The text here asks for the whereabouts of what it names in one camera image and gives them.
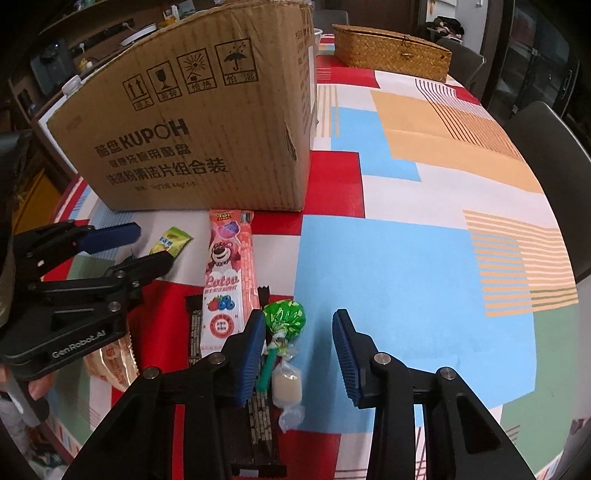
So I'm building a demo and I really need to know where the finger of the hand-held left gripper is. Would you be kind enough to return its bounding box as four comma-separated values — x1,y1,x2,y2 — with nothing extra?
13,220,142,281
27,250,175,316

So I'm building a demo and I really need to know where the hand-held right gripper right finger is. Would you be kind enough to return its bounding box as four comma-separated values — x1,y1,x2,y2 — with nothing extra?
331,308,537,480

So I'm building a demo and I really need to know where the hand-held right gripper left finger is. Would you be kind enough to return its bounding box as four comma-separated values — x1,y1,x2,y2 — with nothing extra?
62,308,269,480

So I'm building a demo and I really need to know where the yellow green candy packet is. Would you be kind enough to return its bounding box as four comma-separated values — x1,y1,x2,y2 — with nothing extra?
148,226,193,259

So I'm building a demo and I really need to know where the green lollipop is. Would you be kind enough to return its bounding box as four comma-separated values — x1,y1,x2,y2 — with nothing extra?
256,299,308,394

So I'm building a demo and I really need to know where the brown cardboard box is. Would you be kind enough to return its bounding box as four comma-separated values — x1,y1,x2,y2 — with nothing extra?
38,0,320,214

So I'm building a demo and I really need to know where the person's left hand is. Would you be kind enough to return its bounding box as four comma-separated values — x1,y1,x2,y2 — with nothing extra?
0,366,54,398

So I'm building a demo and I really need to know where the white candy in clear wrapper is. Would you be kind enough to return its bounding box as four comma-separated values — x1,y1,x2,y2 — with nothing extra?
270,360,307,433

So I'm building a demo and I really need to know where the orange bread packet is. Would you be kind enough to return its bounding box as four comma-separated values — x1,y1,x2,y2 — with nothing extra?
83,333,140,394

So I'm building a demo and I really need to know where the dark brown chocolate bar packet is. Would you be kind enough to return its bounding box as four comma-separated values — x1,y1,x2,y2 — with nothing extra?
185,285,288,479

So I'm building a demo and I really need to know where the pink bear print snack packet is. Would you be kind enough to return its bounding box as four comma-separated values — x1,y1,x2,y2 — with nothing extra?
201,209,260,359

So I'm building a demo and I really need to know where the colourful block pattern tablecloth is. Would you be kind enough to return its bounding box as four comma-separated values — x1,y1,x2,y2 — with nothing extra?
44,34,581,480

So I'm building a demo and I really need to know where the black kitchen appliance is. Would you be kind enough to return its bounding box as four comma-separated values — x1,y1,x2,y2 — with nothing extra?
30,39,75,94

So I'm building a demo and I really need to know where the white round dish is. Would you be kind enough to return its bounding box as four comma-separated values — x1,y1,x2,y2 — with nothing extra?
113,25,158,48

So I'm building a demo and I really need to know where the grey chair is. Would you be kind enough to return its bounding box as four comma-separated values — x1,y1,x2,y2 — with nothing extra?
313,9,352,36
436,37,488,89
502,101,591,296

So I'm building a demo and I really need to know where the woven straw basket box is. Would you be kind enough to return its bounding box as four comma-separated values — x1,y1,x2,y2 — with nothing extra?
331,24,454,84

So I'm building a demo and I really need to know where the dark cloth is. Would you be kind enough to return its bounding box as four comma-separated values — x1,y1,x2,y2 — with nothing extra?
424,16,465,38

